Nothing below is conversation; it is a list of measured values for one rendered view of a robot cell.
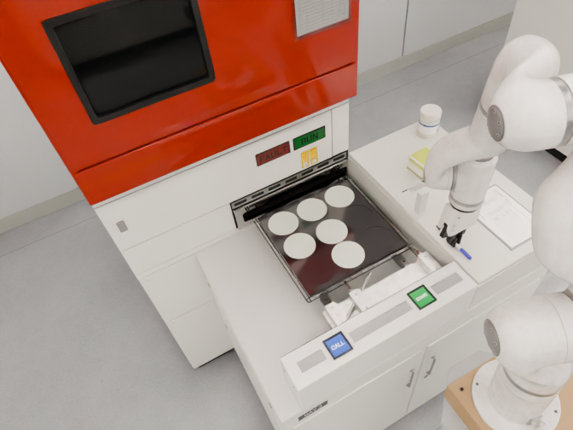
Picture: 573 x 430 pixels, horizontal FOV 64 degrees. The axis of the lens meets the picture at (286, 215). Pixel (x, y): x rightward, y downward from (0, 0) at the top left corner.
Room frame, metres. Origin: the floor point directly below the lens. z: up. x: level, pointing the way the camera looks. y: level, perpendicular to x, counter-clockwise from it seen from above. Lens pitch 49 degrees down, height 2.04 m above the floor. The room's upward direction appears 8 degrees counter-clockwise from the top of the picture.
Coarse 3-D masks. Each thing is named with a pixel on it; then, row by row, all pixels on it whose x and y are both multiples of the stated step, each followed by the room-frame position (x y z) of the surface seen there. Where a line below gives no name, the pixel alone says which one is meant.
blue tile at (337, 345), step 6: (336, 336) 0.51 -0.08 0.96; (342, 336) 0.51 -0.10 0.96; (330, 342) 0.50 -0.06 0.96; (336, 342) 0.50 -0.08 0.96; (342, 342) 0.49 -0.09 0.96; (330, 348) 0.48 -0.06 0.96; (336, 348) 0.48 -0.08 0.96; (342, 348) 0.48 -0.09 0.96; (348, 348) 0.48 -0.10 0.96; (336, 354) 0.47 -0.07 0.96
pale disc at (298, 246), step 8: (288, 240) 0.89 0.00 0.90; (296, 240) 0.88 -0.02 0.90; (304, 240) 0.88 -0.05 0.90; (312, 240) 0.87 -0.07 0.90; (288, 248) 0.85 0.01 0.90; (296, 248) 0.85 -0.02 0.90; (304, 248) 0.84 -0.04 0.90; (312, 248) 0.84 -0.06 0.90; (296, 256) 0.82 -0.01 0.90; (304, 256) 0.81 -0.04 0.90
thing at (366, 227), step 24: (264, 216) 1.00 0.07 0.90; (336, 216) 0.95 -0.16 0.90; (360, 216) 0.94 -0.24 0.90; (360, 240) 0.85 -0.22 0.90; (384, 240) 0.83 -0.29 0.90; (288, 264) 0.79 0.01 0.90; (312, 264) 0.78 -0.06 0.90; (336, 264) 0.77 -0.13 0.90; (360, 264) 0.76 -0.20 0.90; (312, 288) 0.70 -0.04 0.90
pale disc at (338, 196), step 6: (336, 186) 1.09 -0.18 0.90; (342, 186) 1.08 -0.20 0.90; (330, 192) 1.06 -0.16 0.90; (336, 192) 1.06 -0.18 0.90; (342, 192) 1.06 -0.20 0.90; (348, 192) 1.05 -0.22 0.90; (330, 198) 1.04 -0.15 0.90; (336, 198) 1.03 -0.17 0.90; (342, 198) 1.03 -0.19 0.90; (348, 198) 1.03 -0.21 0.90; (330, 204) 1.01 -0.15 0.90; (336, 204) 1.01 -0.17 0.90; (342, 204) 1.00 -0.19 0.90; (348, 204) 1.00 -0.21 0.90
